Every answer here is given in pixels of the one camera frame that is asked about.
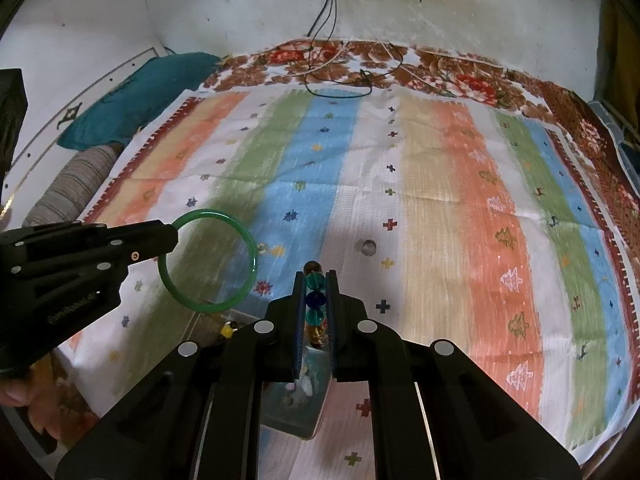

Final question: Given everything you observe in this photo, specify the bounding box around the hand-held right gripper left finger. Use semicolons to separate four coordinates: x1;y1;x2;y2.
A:
55;270;308;480

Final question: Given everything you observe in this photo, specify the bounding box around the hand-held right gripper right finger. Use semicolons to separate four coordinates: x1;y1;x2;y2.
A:
325;270;584;480

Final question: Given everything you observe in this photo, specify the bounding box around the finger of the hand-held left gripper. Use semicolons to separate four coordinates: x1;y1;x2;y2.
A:
0;219;180;252
9;247;173;282

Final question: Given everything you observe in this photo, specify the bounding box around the teal amber bead bracelet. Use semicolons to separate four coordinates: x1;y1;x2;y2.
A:
305;259;327;351

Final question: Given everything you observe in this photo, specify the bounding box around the green jade bangle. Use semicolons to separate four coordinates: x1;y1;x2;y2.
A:
158;208;260;314

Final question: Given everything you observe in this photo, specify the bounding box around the silver metal tin box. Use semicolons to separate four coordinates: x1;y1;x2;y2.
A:
192;310;333;442

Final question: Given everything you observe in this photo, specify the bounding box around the person's left hand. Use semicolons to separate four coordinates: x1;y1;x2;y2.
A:
0;372;38;408

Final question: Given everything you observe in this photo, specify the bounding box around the grey striped bolster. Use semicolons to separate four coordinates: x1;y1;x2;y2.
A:
22;145;122;229

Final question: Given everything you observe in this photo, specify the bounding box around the teal pillow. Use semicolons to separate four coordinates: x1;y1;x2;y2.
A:
57;52;224;152

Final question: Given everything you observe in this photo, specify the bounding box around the white panel with black ornament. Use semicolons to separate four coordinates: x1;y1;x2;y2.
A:
9;47;167;202

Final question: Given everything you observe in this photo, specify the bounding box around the black box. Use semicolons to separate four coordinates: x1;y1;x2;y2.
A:
0;69;27;188

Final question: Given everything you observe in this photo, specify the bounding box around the striped pastel cloth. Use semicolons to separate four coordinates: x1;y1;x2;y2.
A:
67;87;636;480

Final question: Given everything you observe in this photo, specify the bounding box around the blue plaid cloth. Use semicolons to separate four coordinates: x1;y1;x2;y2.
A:
586;99;640;163

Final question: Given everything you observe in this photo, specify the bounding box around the mustard hanging garment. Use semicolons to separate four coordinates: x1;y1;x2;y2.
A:
599;0;640;113

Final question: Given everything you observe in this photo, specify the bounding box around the black cable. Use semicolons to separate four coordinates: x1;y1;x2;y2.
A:
303;0;407;100
306;0;335;41

